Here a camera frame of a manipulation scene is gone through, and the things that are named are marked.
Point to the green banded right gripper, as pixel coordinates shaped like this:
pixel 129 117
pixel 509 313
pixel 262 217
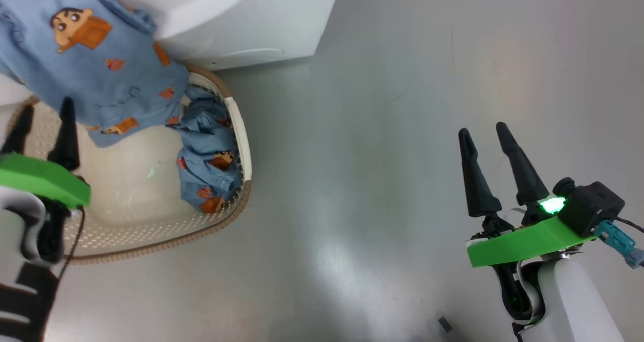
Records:
pixel 523 244

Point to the blue cartoon print pajama pants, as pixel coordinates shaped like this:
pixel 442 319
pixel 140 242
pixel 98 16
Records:
pixel 206 141

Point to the white front-load washing machine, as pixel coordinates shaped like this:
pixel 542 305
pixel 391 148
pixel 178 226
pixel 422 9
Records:
pixel 251 20

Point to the small dark floor object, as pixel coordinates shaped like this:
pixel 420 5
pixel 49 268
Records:
pixel 445 324

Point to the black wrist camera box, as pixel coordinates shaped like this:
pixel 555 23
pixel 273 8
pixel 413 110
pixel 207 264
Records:
pixel 593 206

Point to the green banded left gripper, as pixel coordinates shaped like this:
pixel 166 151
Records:
pixel 40 178

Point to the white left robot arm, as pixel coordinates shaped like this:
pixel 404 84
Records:
pixel 17 286

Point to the blue cartoon print pajama shirt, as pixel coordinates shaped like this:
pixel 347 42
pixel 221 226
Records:
pixel 75 70

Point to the cream perforated laundry basket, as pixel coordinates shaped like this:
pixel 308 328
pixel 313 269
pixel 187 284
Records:
pixel 126 206

